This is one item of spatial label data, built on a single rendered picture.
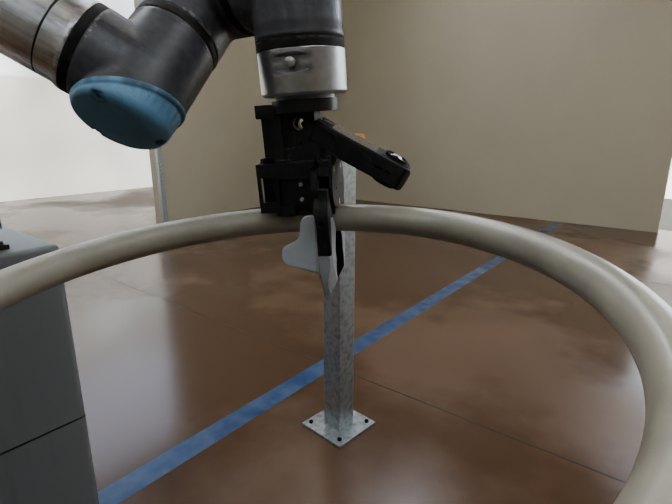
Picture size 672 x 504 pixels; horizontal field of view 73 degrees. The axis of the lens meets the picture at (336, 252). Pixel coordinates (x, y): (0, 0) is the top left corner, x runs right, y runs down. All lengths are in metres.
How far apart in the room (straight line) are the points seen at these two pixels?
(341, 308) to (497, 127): 5.11
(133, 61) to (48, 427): 0.97
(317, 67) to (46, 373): 0.96
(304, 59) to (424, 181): 6.46
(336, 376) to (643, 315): 1.48
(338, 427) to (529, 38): 5.45
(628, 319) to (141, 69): 0.42
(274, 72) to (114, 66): 0.14
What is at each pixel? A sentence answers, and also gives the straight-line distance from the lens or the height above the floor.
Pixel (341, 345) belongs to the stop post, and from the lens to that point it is 1.65.
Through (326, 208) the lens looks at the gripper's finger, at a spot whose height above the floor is 1.01.
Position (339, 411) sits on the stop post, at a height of 0.09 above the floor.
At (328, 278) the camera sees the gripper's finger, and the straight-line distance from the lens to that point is 0.50.
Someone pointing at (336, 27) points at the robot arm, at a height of 1.18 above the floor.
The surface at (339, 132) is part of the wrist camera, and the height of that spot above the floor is 1.09.
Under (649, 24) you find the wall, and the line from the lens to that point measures 6.22.
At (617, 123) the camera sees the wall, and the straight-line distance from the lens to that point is 6.14.
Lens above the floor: 1.09
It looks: 15 degrees down
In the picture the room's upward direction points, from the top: straight up
